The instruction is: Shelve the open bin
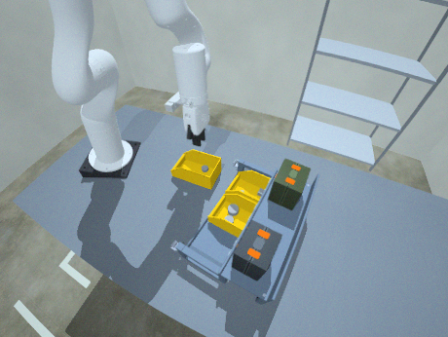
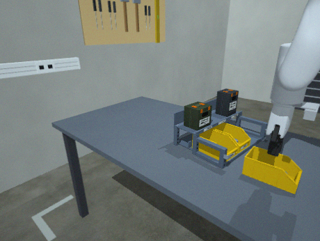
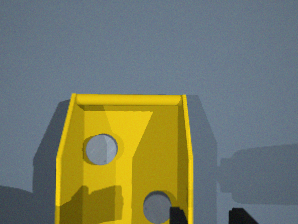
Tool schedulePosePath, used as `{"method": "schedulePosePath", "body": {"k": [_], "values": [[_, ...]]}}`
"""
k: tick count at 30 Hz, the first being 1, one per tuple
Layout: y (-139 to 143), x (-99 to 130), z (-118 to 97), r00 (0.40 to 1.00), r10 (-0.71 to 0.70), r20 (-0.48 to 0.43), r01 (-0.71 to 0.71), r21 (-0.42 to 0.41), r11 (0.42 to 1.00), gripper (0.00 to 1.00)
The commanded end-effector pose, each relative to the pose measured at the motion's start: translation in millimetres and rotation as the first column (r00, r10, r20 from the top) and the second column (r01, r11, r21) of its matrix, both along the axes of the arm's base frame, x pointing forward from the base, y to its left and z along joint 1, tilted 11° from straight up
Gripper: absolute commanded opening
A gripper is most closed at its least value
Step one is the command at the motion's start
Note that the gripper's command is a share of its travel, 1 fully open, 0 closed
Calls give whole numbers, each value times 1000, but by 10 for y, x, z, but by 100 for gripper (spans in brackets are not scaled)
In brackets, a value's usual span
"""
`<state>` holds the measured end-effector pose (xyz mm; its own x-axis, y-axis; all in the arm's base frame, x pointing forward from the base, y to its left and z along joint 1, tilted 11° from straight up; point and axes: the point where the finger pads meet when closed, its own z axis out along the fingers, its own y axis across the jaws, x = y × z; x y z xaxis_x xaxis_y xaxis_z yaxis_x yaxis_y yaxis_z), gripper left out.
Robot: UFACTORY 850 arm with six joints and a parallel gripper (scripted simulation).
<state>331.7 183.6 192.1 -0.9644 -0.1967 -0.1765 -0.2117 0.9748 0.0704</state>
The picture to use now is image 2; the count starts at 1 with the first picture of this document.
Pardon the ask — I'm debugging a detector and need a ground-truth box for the olive green case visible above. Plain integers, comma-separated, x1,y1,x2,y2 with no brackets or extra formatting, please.
184,102,212,131

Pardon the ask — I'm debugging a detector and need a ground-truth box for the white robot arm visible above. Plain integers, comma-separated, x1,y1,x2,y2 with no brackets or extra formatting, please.
270,0,320,121

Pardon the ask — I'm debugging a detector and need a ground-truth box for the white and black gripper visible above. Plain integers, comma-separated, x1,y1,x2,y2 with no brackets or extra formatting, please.
266,100,295,157

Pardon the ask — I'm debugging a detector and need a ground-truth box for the yellow open-front bin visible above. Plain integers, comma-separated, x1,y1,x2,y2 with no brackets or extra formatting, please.
242,146,302,194
198,129,237,160
212,123,249,153

